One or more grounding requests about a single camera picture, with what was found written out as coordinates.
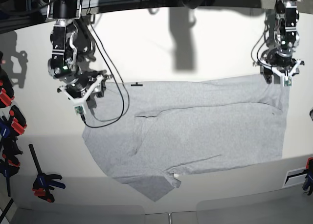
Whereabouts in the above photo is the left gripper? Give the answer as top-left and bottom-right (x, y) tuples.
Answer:
(253, 52), (305, 84)

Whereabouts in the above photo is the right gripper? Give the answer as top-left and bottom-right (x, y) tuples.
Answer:
(57, 72), (109, 110)

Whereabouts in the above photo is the grey T-shirt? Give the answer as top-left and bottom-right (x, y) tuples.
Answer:
(82, 75), (290, 201)

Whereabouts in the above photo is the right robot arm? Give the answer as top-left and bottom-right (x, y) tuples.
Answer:
(47, 0), (110, 114)

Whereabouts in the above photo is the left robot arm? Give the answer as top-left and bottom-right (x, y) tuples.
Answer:
(254, 0), (305, 87)

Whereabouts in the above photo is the upper orange black clamp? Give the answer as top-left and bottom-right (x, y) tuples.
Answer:
(0, 75), (14, 109)

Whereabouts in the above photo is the blue bar clamp on table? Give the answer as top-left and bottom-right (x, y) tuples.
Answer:
(29, 144), (66, 203)

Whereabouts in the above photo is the blue clamp at right edge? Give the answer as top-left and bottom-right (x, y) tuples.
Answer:
(302, 157), (313, 196)

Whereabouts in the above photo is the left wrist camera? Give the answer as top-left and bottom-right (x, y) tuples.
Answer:
(283, 76), (292, 87)

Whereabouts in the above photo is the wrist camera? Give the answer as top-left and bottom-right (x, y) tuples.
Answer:
(283, 76), (292, 87)
(73, 105), (86, 115)

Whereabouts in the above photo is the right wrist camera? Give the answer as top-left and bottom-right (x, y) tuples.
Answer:
(73, 105), (86, 115)

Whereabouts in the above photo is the camera cable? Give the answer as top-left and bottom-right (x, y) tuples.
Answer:
(250, 18), (277, 66)
(80, 8), (130, 129)

